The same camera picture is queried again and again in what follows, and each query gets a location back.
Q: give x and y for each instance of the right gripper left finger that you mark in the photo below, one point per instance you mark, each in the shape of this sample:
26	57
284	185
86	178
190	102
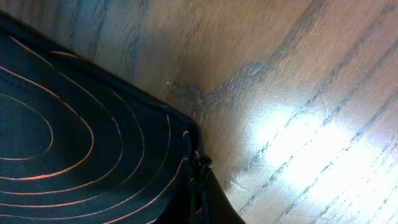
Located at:
184	208

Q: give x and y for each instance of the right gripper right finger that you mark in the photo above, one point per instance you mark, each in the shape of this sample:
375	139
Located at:
220	209

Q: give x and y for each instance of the black orange patterned jersey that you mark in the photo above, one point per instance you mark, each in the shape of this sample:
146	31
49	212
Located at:
79	145

